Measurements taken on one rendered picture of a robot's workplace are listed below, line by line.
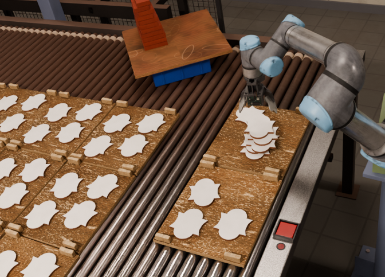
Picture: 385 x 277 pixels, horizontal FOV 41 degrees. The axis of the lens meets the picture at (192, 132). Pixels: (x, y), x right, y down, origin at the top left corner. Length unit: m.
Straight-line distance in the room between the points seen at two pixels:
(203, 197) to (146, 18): 1.08
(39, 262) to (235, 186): 0.77
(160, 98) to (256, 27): 2.50
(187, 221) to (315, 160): 0.58
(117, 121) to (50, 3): 1.32
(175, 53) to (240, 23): 2.43
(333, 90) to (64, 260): 1.10
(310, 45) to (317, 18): 3.32
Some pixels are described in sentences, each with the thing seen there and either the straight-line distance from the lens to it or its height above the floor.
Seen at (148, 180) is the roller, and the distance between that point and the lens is 2.15.
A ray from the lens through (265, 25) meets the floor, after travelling 4.95.
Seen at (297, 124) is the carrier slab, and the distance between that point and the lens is 2.25.
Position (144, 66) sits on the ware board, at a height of 1.04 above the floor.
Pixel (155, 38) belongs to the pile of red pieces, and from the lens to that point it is 2.72.
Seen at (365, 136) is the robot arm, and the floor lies 1.25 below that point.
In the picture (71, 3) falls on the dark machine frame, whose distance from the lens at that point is 3.57.
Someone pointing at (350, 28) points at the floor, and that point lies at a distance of 4.80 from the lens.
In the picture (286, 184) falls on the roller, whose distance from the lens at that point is 2.02.
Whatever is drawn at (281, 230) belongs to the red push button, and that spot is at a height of 0.93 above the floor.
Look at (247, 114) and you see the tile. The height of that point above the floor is 0.95.
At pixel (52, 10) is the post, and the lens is 3.57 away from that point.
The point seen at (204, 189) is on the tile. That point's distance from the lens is 2.01.
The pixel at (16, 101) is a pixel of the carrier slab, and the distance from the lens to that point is 2.89.
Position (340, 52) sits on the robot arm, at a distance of 1.55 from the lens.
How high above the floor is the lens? 2.37
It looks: 39 degrees down
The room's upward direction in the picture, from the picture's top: 12 degrees counter-clockwise
